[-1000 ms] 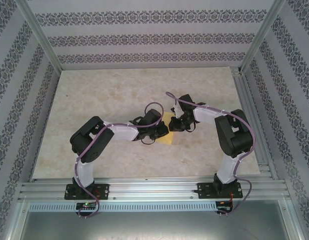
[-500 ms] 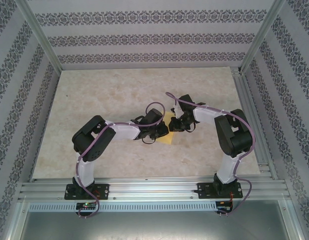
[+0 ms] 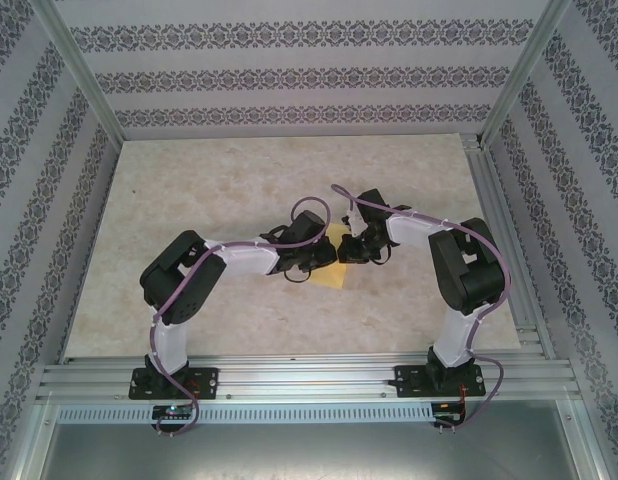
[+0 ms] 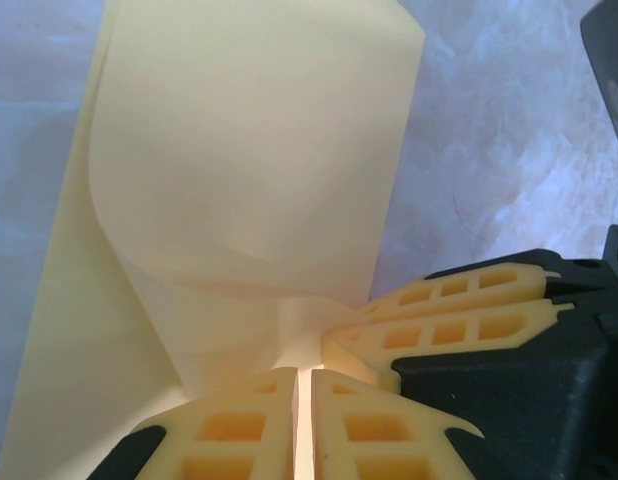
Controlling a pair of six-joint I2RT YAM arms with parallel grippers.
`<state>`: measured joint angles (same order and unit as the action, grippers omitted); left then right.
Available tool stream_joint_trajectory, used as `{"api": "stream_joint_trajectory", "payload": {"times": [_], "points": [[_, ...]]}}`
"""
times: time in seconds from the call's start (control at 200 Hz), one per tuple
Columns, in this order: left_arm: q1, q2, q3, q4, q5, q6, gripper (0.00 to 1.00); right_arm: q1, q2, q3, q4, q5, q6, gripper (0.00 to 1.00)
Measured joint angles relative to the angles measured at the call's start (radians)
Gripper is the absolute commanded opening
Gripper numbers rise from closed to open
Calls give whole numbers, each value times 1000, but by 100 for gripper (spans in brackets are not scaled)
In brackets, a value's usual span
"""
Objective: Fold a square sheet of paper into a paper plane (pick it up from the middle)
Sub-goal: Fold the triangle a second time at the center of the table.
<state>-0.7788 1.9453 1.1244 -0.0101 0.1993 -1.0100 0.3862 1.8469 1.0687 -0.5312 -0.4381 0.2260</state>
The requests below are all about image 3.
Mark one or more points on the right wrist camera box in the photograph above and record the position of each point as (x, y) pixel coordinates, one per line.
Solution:
(355, 225)

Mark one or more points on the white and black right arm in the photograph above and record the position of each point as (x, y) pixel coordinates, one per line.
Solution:
(409, 232)

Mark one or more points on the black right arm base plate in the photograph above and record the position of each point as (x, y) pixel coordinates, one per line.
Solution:
(409, 380)

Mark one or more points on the aluminium corner post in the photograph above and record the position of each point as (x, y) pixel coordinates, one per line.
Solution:
(79, 70)
(524, 70)

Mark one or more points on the yellow cloth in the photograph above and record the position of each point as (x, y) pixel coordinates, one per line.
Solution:
(331, 277)

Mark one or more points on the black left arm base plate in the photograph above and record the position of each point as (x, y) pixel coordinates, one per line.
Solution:
(204, 382)

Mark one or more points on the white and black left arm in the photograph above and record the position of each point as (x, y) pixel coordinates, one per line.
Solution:
(249, 260)

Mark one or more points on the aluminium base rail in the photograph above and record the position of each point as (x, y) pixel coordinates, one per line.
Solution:
(314, 375)

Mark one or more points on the aluminium side rail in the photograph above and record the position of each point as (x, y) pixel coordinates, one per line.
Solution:
(481, 190)

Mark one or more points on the grey sheet metal panel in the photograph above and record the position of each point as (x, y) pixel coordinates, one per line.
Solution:
(314, 450)

